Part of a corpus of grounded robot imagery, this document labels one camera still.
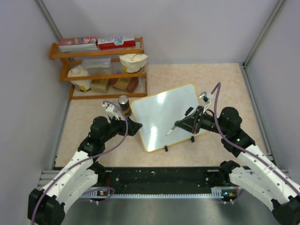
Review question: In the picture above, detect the white flour bag left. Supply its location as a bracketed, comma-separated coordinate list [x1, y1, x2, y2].
[67, 65, 92, 92]

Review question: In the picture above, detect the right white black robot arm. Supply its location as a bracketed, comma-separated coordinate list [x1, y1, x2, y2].
[174, 106, 300, 225]

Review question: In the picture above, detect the red white box left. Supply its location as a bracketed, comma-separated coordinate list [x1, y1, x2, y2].
[58, 36, 98, 52]

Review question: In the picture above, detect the white black marker pen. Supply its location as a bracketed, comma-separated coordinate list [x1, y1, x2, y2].
[166, 107, 194, 136]

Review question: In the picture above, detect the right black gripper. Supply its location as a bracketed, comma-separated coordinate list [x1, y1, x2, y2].
[175, 105, 229, 135]

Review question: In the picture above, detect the cream paper bag right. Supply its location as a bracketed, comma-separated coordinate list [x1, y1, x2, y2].
[119, 53, 148, 73]

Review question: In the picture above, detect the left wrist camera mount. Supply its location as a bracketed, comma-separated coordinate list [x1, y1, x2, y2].
[102, 103, 119, 120]

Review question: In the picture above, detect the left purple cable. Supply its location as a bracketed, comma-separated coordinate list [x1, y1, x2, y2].
[31, 100, 129, 223]

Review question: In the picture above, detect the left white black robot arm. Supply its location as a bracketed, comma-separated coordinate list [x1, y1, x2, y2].
[28, 116, 143, 225]

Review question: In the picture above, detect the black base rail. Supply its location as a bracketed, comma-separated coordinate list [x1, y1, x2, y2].
[95, 166, 234, 195]

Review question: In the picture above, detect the black drink can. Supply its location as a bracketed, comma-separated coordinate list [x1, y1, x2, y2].
[118, 95, 131, 116]

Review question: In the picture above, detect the wooden three tier shelf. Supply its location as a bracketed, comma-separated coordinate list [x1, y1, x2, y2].
[49, 37, 148, 100]

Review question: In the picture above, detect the tan brown box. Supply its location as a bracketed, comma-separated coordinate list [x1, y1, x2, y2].
[90, 79, 110, 94]

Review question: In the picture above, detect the reddish brown packet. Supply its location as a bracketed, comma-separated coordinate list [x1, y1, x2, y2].
[110, 77, 139, 93]

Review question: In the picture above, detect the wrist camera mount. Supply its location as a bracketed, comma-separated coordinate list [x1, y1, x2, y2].
[102, 103, 119, 120]
[199, 91, 213, 113]

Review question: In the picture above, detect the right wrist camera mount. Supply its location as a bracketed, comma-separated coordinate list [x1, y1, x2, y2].
[199, 91, 213, 113]

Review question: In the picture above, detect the red white box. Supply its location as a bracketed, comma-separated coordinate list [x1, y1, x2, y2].
[97, 36, 136, 51]
[58, 36, 98, 52]

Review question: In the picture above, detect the yellow framed whiteboard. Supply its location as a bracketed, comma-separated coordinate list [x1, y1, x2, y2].
[130, 83, 206, 153]

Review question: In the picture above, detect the clear plastic container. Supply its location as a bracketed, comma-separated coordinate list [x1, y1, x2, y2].
[82, 58, 112, 75]

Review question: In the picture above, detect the red white box right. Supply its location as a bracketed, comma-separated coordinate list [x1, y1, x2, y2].
[97, 36, 136, 51]

